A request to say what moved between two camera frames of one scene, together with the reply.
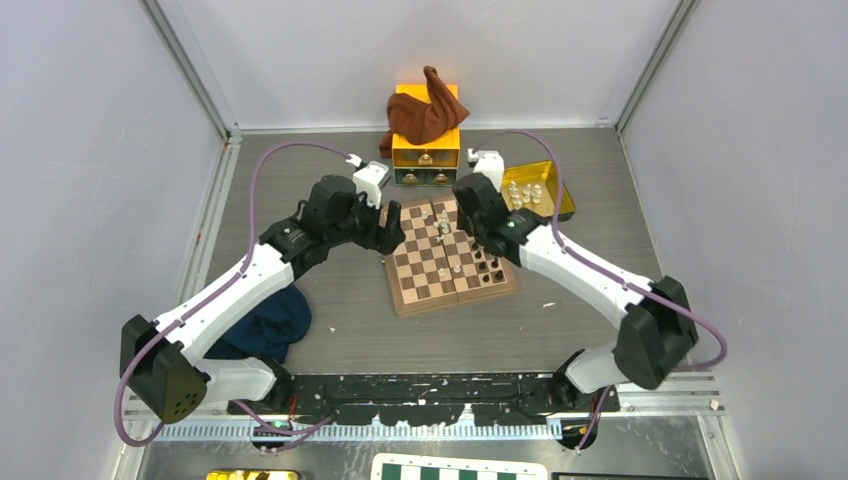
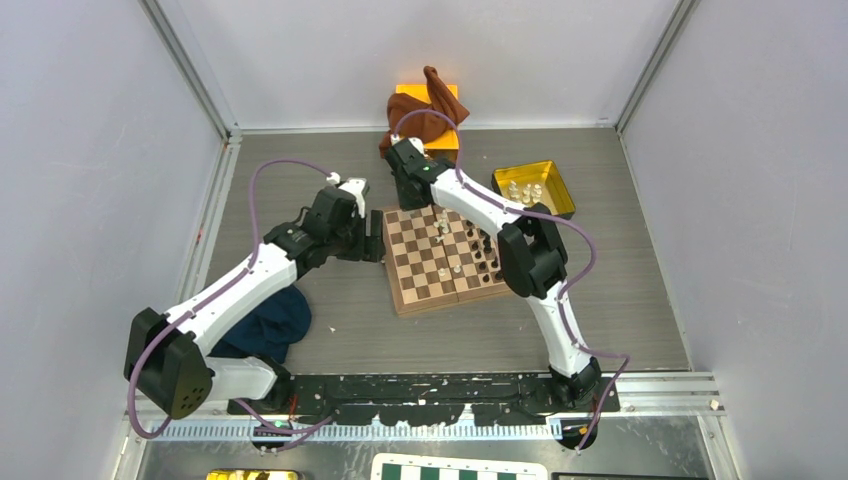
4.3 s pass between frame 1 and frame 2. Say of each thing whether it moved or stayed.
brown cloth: stayed
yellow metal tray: stayed
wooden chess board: stayed
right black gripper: moved
